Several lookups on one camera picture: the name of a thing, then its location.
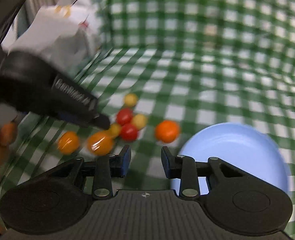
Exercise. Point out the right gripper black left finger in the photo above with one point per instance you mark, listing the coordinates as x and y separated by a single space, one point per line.
110 165

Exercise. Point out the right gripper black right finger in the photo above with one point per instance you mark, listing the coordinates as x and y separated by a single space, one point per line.
174 165

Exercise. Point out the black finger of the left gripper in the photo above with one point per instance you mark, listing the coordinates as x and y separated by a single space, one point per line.
100 121

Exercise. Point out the red cherry tomato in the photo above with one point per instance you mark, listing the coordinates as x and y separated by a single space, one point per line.
129 132
124 116

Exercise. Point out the orange fruit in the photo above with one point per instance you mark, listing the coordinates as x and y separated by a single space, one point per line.
68 143
167 131
100 143

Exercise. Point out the yellow fruit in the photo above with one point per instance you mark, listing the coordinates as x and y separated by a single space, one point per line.
130 100
139 121
114 130

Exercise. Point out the yellow fruit under finger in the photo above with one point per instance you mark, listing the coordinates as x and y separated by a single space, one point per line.
114 130

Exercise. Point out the yellow fruit top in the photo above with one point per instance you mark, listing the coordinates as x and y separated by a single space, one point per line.
130 100

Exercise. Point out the light blue plate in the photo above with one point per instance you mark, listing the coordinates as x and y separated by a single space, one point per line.
242 146

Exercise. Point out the green white checkered cloth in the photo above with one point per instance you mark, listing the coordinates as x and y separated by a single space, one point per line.
195 62

